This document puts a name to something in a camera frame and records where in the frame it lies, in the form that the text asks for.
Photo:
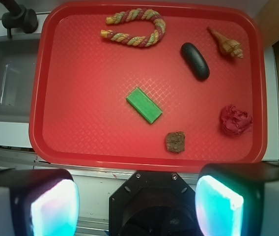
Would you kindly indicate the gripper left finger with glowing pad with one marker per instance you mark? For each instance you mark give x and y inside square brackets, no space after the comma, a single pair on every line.
[42,202]

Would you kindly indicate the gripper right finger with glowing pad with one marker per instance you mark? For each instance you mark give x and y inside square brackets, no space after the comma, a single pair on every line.
[238,199]

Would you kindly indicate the crumpled red paper ball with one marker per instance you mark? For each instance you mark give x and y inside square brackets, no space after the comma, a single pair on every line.
[235,122]

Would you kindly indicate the brown square cork piece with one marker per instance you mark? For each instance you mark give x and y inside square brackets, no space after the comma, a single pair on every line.
[175,142]

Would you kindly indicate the grey sink basin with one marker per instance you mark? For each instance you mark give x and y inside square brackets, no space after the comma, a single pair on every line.
[18,57]

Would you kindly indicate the green rectangular block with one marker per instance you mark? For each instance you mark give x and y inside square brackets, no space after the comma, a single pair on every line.
[144,105]

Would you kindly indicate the black oval stone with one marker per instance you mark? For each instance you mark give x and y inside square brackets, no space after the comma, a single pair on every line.
[195,61]

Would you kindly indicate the red plastic tray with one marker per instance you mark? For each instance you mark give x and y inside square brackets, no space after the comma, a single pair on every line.
[79,112]

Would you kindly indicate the brown spiral seashell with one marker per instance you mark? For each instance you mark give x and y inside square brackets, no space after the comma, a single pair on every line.
[227,46]

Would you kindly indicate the black faucet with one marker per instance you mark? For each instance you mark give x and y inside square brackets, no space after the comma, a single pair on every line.
[18,17]

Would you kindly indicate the red yellow rope toy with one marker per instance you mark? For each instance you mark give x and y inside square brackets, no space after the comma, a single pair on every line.
[132,15]

